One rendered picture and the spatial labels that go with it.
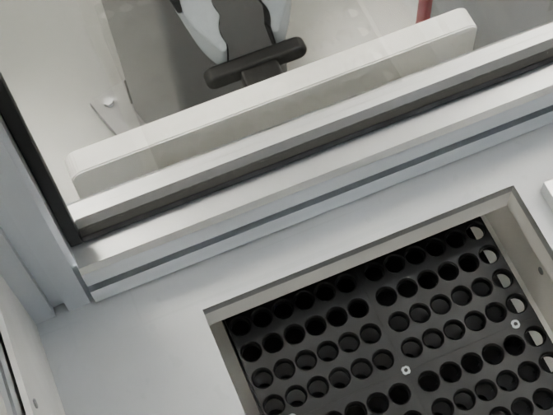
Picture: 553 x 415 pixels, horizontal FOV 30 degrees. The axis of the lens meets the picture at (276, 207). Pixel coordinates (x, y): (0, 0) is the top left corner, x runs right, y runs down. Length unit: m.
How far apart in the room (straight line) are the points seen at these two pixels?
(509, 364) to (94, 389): 0.24
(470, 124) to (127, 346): 0.23
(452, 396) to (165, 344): 0.17
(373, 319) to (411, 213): 0.07
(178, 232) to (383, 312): 0.15
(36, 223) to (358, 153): 0.19
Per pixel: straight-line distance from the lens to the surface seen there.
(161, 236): 0.57
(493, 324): 0.64
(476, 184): 0.63
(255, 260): 0.60
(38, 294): 0.58
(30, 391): 0.50
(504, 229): 0.72
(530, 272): 0.71
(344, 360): 0.63
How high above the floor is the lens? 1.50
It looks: 63 degrees down
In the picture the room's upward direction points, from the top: 5 degrees counter-clockwise
